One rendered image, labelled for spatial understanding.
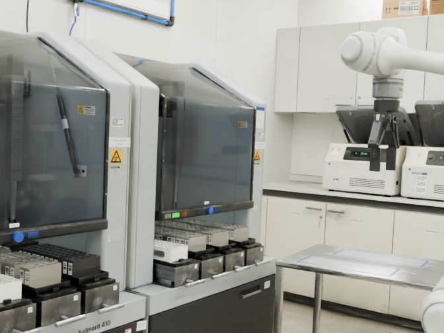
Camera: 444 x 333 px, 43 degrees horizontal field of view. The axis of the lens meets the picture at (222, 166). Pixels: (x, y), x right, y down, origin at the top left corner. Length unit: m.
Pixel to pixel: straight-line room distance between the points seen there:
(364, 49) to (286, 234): 3.03
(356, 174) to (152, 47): 1.70
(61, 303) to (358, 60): 1.05
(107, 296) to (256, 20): 3.23
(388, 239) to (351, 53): 2.69
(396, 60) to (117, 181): 0.94
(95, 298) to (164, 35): 2.30
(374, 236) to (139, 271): 2.45
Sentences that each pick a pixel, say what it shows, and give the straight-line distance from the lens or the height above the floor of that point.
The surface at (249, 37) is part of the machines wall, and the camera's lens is 4.53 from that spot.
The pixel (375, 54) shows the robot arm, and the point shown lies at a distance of 1.59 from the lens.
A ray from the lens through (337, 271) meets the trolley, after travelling 2.05.
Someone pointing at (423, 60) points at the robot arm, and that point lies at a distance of 1.58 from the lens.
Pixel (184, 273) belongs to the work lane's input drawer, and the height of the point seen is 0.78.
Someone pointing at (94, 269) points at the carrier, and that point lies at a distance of 1.84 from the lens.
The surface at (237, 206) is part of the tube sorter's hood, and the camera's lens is 2.39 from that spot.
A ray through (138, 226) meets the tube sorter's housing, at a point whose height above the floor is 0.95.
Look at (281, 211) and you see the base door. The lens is 4.46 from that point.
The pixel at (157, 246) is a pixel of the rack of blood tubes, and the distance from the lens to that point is 2.08.
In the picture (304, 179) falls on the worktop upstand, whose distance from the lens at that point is 5.04.
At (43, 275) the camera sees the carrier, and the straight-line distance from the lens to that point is 1.72.
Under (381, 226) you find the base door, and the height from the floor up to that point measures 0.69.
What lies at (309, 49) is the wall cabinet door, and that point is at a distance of 4.73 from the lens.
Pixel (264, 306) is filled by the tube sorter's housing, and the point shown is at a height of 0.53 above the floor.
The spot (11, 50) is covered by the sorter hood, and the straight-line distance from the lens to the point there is 1.85.
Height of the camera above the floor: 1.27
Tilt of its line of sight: 3 degrees down
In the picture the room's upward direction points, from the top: 2 degrees clockwise
